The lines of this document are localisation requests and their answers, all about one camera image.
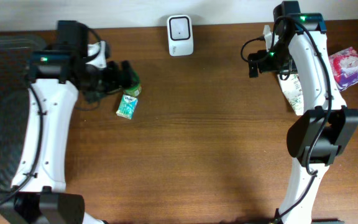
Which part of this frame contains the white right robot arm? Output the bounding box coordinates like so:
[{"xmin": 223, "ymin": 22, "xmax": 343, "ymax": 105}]
[{"xmin": 243, "ymin": 1, "xmax": 358, "ymax": 223}]

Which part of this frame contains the white cream tube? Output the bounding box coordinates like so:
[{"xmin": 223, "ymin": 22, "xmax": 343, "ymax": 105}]
[{"xmin": 278, "ymin": 73, "xmax": 304, "ymax": 116}]

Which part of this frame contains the grey plastic basket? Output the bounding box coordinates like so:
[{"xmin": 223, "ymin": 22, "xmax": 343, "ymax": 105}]
[{"xmin": 0, "ymin": 35, "xmax": 46, "ymax": 192}]

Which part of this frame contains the green lid jar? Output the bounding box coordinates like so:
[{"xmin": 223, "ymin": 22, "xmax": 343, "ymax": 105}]
[{"xmin": 123, "ymin": 72, "xmax": 142, "ymax": 97}]

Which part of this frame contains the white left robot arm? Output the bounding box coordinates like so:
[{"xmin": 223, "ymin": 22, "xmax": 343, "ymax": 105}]
[{"xmin": 0, "ymin": 21, "xmax": 142, "ymax": 223}]

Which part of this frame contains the red purple tissue pack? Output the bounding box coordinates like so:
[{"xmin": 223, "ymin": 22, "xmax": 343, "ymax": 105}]
[{"xmin": 329, "ymin": 47, "xmax": 358, "ymax": 91}]

